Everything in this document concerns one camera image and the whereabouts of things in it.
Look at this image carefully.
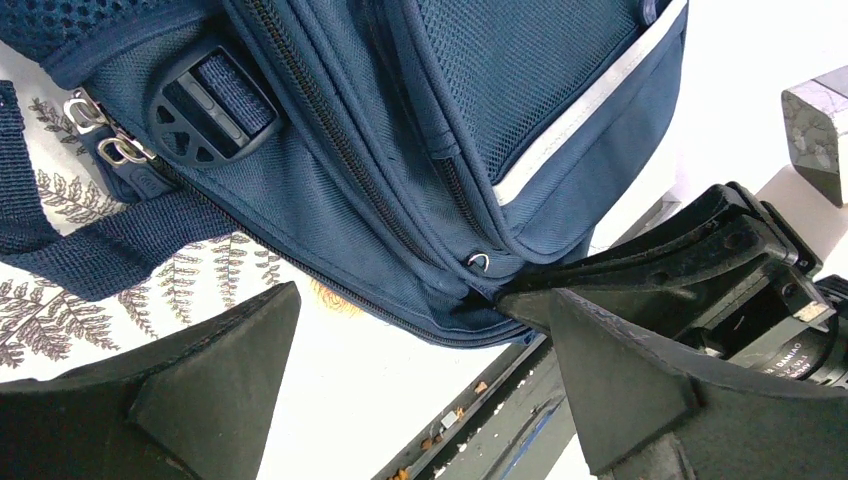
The navy blue backpack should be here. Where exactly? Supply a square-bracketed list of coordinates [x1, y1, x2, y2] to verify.
[1, 1, 689, 348]

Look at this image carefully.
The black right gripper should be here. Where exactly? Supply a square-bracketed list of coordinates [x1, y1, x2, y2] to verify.
[496, 182, 847, 388]

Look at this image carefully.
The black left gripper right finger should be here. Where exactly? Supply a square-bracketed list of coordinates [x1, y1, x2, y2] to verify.
[551, 290, 847, 479]

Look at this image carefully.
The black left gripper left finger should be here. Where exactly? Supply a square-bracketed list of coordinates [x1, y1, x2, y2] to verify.
[1, 282, 301, 479]

